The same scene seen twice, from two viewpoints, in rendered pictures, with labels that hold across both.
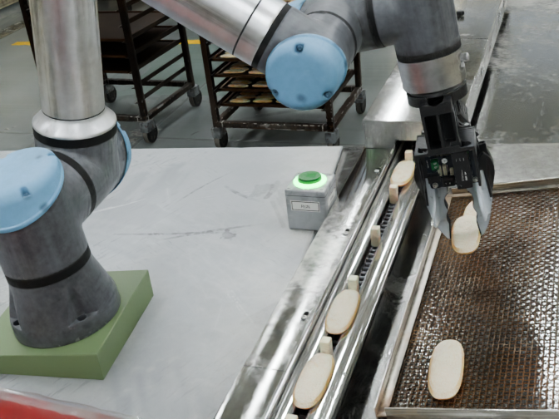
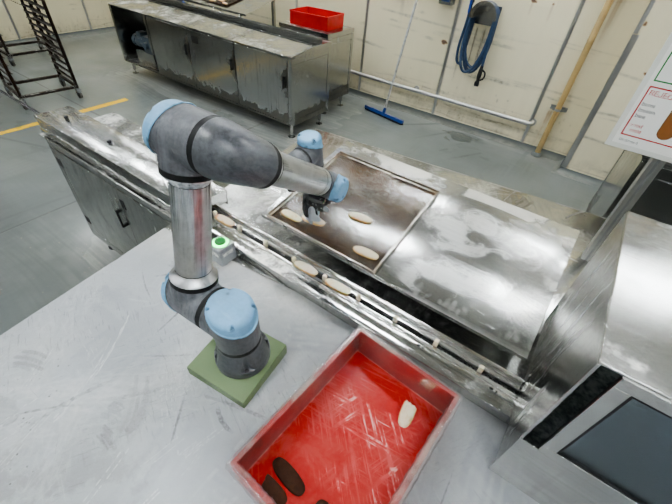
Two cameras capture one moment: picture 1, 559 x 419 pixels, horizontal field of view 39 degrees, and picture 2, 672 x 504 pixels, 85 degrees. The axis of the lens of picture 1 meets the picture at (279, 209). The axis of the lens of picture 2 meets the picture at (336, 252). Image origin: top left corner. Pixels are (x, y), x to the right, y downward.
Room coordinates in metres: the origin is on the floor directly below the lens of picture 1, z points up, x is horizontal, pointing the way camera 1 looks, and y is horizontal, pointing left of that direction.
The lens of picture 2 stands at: (0.59, 0.81, 1.78)
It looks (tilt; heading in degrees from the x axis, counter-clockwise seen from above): 42 degrees down; 280
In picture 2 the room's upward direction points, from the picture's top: 5 degrees clockwise
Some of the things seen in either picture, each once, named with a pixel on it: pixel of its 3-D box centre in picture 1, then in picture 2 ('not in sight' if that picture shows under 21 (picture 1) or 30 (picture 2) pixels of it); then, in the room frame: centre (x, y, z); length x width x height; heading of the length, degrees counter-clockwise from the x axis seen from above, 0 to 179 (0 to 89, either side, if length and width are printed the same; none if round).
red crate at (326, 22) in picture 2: not in sight; (316, 18); (1.88, -3.78, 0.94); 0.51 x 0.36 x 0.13; 162
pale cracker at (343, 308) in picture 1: (342, 309); (305, 267); (0.85, -0.07, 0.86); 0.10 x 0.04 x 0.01; 159
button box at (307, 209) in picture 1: (314, 209); (223, 253); (1.17, -0.06, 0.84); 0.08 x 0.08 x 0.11; 68
